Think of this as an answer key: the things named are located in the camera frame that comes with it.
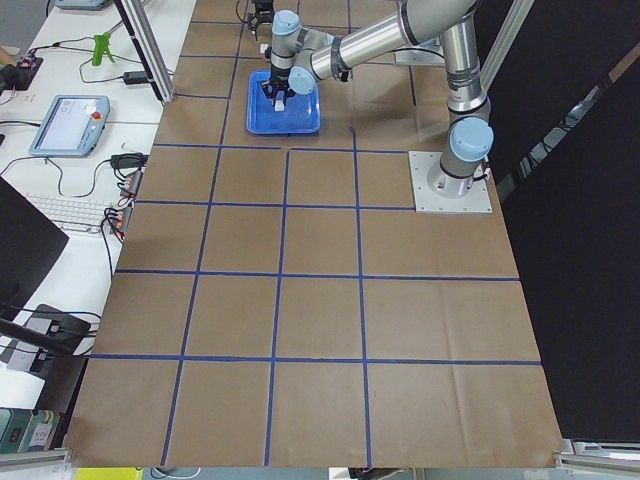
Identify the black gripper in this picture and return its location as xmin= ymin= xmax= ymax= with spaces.
xmin=247 ymin=0 xmax=274 ymax=39
xmin=260 ymin=69 xmax=295 ymax=107

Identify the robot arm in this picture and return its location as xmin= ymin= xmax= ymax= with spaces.
xmin=262 ymin=0 xmax=494 ymax=199

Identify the blue plastic tray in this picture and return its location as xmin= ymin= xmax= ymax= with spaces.
xmin=245 ymin=70 xmax=321 ymax=135

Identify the black power adapter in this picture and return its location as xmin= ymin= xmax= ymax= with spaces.
xmin=122 ymin=71 xmax=148 ymax=85

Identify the teach pendant tablet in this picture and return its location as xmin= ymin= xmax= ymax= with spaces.
xmin=29 ymin=95 xmax=111 ymax=158

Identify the brown paper table cover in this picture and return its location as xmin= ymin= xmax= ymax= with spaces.
xmin=65 ymin=1 xmax=561 ymax=468

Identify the white keyboard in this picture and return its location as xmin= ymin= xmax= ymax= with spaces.
xmin=25 ymin=193 xmax=113 ymax=235

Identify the black monitor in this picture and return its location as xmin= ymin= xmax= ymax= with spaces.
xmin=0 ymin=179 xmax=69 ymax=321

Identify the aluminium frame post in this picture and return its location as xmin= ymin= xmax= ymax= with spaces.
xmin=114 ymin=0 xmax=175 ymax=105

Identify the green handled reacher grabber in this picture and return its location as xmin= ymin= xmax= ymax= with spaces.
xmin=91 ymin=31 xmax=115 ymax=67

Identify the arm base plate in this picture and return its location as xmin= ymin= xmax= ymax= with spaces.
xmin=393 ymin=37 xmax=445 ymax=67
xmin=408 ymin=151 xmax=493 ymax=214

